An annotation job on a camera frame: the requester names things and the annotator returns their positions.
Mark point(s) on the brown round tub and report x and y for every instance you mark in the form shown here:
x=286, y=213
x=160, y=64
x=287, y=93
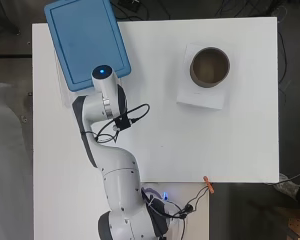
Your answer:
x=210, y=68

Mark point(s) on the orange clip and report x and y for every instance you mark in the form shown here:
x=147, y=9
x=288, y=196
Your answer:
x=208, y=185

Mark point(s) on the blue plastic lid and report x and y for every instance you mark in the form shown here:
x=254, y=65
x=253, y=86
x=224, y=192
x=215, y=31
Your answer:
x=80, y=40

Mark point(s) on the white flat box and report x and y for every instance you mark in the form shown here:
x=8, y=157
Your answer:
x=203, y=100

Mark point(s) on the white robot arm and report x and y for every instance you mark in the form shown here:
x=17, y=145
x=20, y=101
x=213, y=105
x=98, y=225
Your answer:
x=118, y=173

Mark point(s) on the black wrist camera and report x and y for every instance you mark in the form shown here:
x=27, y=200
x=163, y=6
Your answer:
x=122, y=123

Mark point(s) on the brown wooden board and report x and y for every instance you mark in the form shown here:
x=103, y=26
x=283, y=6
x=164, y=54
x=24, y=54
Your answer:
x=298, y=225

